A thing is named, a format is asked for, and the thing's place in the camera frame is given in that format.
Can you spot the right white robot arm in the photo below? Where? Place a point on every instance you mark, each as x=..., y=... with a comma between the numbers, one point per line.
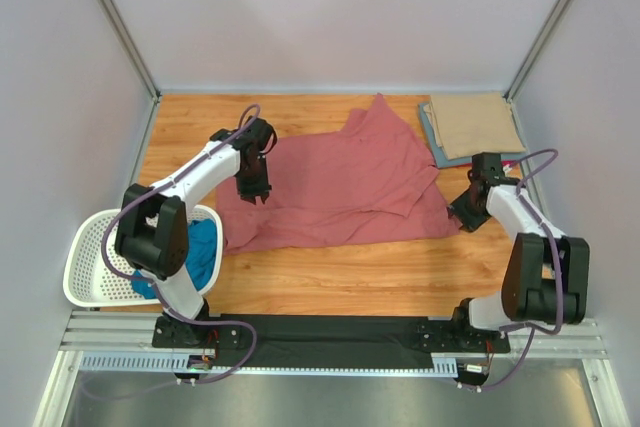
x=545, y=283

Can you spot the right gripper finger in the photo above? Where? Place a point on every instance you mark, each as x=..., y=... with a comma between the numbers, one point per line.
x=457, y=210
x=472, y=226

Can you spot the blue t shirt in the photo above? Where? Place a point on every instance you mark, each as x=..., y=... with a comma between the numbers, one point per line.
x=201, y=257

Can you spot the folded beige t shirt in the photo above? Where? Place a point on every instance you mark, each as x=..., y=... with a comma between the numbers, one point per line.
x=467, y=124

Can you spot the pink t shirt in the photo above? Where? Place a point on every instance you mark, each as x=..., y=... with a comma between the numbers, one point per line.
x=372, y=181

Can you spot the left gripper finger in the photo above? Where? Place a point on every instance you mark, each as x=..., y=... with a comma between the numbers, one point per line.
x=246, y=197
x=263, y=195

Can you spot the folded grey-blue t shirt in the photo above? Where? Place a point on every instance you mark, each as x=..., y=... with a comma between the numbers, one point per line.
x=441, y=161

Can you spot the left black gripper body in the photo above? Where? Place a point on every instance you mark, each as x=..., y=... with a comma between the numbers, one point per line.
x=253, y=186

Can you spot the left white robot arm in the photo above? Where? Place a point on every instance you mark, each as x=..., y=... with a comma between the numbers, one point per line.
x=151, y=229

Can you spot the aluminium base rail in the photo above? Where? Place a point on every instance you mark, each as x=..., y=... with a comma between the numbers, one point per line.
x=122, y=341

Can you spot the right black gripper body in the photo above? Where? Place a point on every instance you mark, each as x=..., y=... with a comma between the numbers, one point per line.
x=465, y=208

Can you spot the left aluminium frame post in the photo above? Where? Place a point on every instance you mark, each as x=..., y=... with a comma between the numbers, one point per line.
x=118, y=25

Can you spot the right aluminium frame post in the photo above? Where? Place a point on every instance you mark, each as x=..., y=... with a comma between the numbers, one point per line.
x=543, y=37

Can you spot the aluminium frame post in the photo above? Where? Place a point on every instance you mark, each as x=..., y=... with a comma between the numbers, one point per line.
x=118, y=25
x=543, y=37

